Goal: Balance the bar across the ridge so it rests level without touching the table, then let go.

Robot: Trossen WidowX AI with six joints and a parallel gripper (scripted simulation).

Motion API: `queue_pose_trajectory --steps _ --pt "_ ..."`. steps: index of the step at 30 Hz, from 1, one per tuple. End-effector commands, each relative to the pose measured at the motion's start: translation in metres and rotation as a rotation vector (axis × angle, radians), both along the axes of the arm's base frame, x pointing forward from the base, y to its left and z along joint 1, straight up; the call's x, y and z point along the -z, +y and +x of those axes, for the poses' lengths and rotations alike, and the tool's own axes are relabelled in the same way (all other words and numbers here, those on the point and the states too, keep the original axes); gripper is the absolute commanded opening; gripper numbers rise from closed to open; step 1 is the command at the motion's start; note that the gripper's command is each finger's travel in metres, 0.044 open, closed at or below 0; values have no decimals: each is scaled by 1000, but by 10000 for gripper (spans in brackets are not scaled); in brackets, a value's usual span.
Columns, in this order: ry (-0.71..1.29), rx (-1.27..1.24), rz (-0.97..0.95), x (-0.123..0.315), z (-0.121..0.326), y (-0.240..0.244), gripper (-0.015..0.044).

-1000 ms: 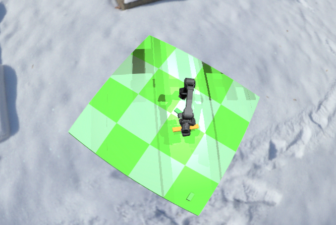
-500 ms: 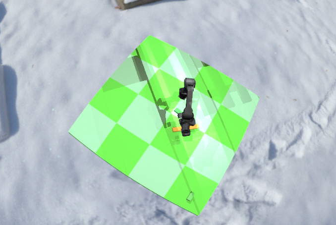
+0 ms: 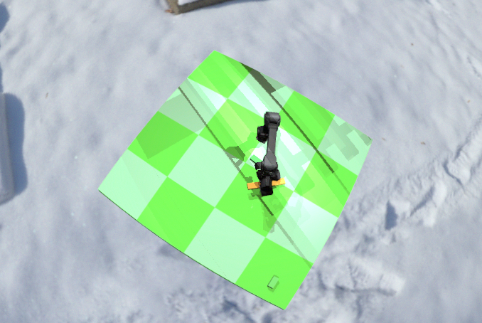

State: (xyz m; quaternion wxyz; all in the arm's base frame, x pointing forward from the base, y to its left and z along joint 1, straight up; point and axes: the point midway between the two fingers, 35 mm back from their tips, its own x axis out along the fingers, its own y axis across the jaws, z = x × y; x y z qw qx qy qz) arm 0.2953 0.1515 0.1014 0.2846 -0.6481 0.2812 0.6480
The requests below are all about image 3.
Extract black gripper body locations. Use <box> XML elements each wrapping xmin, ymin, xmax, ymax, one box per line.
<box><xmin>255</xmin><ymin>162</ymin><xmax>273</xmax><ymax>196</ymax></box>

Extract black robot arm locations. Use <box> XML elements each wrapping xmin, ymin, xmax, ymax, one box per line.
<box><xmin>255</xmin><ymin>112</ymin><xmax>282</xmax><ymax>192</ymax></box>

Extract orange bar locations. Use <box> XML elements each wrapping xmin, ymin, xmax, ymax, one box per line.
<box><xmin>247</xmin><ymin>178</ymin><xmax>285</xmax><ymax>190</ymax></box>

